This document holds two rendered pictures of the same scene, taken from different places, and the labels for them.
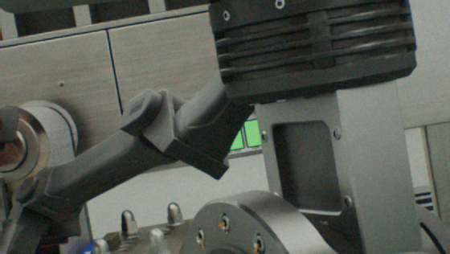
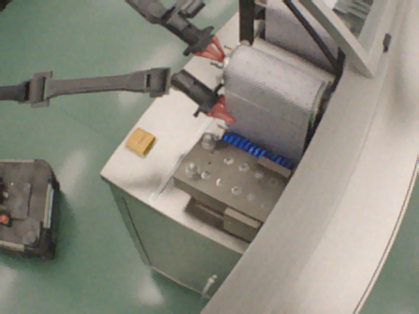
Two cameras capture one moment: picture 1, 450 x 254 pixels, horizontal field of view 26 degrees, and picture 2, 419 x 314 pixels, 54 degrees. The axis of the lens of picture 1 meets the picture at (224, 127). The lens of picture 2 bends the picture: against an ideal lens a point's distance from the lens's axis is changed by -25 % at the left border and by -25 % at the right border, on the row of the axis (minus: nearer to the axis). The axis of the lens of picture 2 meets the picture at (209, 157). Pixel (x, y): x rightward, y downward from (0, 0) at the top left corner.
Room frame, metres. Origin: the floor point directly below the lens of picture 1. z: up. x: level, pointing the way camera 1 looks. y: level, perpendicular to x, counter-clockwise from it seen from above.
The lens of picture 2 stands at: (2.03, -0.45, 2.26)
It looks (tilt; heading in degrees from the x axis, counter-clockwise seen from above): 58 degrees down; 120
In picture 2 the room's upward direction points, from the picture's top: 2 degrees counter-clockwise
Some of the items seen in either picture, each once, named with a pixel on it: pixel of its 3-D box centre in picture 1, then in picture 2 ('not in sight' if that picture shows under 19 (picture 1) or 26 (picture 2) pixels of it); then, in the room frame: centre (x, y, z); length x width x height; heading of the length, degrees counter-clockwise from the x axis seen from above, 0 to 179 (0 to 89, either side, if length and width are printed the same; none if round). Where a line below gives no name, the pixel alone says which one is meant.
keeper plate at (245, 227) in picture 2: not in sight; (241, 226); (1.80, 0.09, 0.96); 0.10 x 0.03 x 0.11; 177
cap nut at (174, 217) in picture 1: (173, 213); not in sight; (1.95, 0.13, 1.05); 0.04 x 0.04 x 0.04
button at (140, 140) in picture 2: not in sight; (140, 141); (1.40, 0.22, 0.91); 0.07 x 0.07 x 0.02; 87
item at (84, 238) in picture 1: (71, 215); (265, 130); (1.76, 0.30, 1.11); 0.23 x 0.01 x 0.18; 177
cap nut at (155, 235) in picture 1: (157, 241); (192, 167); (1.63, 0.15, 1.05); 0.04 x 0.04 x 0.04
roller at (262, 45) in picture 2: not in sight; (294, 73); (1.77, 0.48, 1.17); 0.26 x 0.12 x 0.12; 177
